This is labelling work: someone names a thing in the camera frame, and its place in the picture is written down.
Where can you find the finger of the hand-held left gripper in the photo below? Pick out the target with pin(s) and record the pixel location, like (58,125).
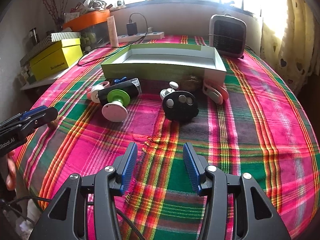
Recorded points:
(32,113)
(50,116)

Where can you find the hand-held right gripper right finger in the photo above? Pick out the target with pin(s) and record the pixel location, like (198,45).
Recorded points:
(191,167)

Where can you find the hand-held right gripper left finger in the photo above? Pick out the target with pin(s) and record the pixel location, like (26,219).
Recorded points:
(128,167)

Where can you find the pink clip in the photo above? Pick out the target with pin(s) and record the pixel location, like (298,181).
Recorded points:
(88,96)
(215,93)

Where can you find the white ribbed cap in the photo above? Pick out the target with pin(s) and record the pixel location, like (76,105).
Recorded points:
(96,95)

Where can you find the black oval button disc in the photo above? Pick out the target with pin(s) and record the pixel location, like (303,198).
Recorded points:
(180,112)

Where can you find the green white suction knob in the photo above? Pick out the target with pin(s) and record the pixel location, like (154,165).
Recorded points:
(115,111)

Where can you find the small grey white knob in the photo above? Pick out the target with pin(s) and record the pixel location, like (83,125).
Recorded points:
(165,93)

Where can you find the black flashlight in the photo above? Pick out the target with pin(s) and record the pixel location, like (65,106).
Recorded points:
(125,88)

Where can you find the green white cardboard box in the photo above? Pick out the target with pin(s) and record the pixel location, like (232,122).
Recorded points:
(162,67)

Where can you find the person's left hand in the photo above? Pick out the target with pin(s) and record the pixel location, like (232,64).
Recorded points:
(11,172)

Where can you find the white shelf board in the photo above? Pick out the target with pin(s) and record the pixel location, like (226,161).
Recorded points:
(40,82)

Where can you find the yellow cardboard box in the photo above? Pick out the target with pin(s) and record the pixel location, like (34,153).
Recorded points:
(55,62)

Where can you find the green striped box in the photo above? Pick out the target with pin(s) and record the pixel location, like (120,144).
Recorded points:
(65,36)

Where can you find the clear plastic bin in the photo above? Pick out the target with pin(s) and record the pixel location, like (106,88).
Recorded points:
(92,36)

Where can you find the dried flower branches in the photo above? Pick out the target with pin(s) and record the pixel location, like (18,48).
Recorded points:
(56,15)

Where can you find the black charger adapter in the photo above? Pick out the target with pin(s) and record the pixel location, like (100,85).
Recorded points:
(132,28)

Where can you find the orange tray with clutter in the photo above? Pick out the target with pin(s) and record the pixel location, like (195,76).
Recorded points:
(95,3)

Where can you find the white plug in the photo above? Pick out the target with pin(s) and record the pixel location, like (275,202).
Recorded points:
(149,30)

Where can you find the white power strip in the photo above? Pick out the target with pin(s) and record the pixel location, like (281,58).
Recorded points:
(156,35)

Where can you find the grey space heater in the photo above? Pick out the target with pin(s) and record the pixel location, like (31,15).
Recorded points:
(227,37)

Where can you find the cream heart print curtain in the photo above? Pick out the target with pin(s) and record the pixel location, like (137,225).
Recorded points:
(295,42)

